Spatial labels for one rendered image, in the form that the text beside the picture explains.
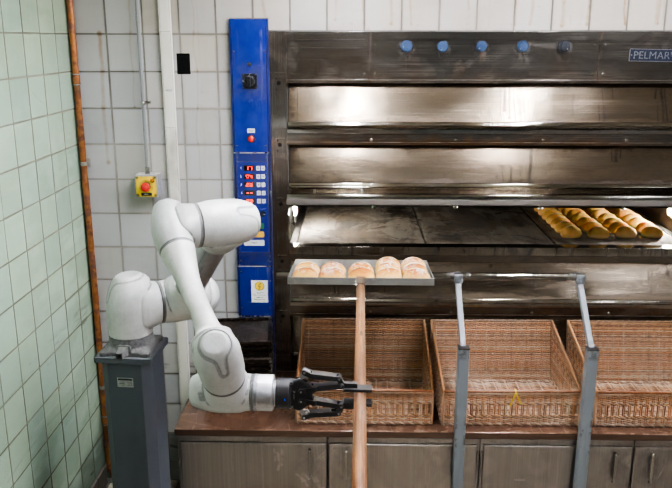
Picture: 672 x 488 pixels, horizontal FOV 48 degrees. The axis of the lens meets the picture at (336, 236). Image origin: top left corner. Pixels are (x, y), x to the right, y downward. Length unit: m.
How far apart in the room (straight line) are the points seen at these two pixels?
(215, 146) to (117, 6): 0.69
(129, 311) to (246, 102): 1.05
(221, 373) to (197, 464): 1.51
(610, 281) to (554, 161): 0.61
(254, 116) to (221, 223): 1.11
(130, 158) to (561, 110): 1.85
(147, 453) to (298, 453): 0.61
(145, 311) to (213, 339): 1.03
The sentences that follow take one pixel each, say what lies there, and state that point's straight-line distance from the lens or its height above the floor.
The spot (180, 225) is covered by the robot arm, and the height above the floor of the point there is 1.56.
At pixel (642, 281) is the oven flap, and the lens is 3.66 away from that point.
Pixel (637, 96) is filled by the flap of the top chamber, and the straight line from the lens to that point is 3.49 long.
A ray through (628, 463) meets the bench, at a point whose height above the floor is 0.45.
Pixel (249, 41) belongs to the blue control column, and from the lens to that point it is 3.25.
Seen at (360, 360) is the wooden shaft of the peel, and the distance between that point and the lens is 2.08.
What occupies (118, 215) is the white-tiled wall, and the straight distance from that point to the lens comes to 3.49.
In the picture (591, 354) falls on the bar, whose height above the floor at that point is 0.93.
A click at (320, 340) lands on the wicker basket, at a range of 3.46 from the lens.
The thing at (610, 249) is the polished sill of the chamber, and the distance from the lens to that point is 3.56.
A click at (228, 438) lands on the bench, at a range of 3.15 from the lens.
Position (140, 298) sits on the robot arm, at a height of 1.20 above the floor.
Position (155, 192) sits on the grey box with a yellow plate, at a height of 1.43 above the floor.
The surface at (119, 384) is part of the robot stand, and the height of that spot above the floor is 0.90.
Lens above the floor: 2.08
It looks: 15 degrees down
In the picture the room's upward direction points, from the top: straight up
